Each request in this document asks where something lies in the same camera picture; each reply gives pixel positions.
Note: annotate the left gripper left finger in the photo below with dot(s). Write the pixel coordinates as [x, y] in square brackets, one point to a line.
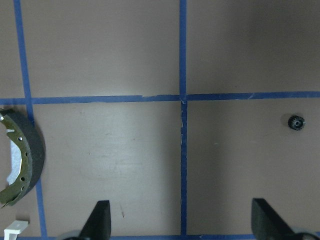
[98, 225]

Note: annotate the white curved plastic part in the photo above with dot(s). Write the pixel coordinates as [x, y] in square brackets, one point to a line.
[14, 229]

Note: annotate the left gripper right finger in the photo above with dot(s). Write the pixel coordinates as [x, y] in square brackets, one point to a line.
[266, 224]

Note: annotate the black bearing gear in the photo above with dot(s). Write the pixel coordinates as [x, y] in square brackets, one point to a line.
[296, 123]

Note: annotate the green brake shoe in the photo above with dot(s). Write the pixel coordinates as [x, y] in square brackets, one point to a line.
[23, 134]

